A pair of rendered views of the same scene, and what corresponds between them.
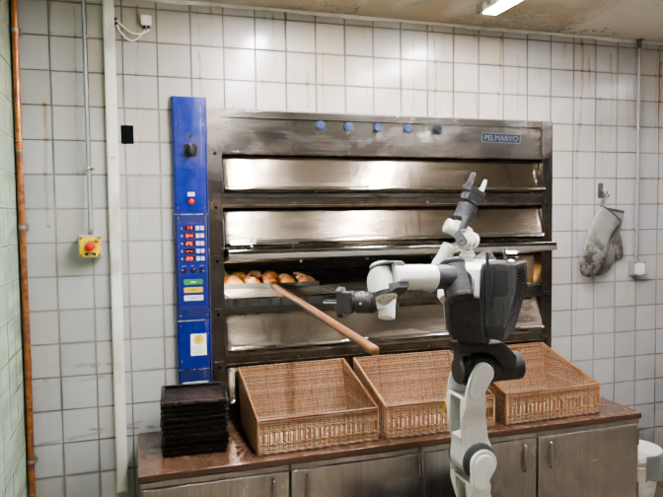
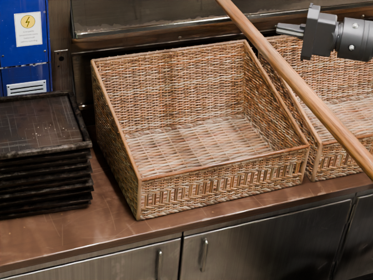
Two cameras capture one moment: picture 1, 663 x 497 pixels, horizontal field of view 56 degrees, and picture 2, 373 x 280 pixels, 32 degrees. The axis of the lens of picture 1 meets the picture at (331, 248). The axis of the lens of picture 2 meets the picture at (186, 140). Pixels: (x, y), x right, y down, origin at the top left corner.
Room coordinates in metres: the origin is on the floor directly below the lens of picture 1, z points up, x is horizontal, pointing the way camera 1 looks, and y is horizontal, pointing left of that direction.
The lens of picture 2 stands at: (1.20, 0.39, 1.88)
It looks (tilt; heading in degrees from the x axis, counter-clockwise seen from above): 36 degrees down; 352
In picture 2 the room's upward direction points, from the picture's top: 5 degrees clockwise
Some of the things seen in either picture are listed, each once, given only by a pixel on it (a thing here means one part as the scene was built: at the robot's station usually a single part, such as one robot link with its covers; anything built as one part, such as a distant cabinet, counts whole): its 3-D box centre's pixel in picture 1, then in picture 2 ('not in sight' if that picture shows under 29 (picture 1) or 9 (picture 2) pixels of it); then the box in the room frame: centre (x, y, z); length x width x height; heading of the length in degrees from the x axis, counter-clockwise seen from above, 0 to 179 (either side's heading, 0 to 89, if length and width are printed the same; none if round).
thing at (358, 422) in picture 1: (305, 401); (196, 121); (2.88, 0.13, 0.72); 0.56 x 0.49 x 0.28; 108
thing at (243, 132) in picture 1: (392, 137); not in sight; (3.33, -0.33, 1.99); 1.80 x 0.08 x 0.21; 107
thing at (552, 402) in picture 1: (525, 380); not in sight; (3.23, -1.00, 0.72); 0.56 x 0.49 x 0.28; 108
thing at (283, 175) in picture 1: (394, 174); not in sight; (3.30, -0.34, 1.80); 1.79 x 0.11 x 0.19; 107
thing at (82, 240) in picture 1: (90, 246); not in sight; (2.82, 1.09, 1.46); 0.10 x 0.07 x 0.10; 107
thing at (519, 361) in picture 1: (487, 360); not in sight; (2.47, -0.62, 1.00); 0.28 x 0.13 x 0.18; 107
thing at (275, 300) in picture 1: (393, 294); not in sight; (3.32, -0.33, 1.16); 1.80 x 0.06 x 0.04; 107
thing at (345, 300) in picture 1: (352, 302); (332, 36); (2.45, -0.08, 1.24); 0.12 x 0.10 x 0.13; 72
